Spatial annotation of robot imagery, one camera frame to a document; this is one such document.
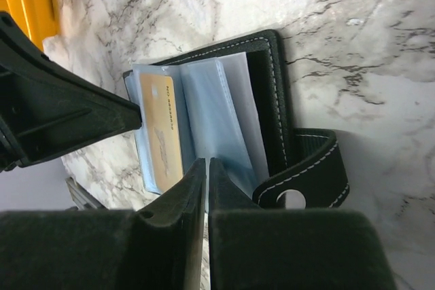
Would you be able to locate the black leather card holder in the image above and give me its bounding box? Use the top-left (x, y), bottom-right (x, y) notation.
top-left (124, 29), bottom-right (349, 209)

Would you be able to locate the gold credit card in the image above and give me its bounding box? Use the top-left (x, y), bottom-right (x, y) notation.
top-left (139, 74), bottom-right (184, 192)

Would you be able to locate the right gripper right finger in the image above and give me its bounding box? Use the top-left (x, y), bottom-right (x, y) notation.
top-left (209, 159), bottom-right (396, 289)

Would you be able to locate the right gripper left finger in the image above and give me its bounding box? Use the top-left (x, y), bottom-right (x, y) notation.
top-left (1, 159), bottom-right (206, 289)

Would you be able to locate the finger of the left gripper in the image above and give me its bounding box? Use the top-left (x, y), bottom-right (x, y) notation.
top-left (1, 12), bottom-right (142, 171)

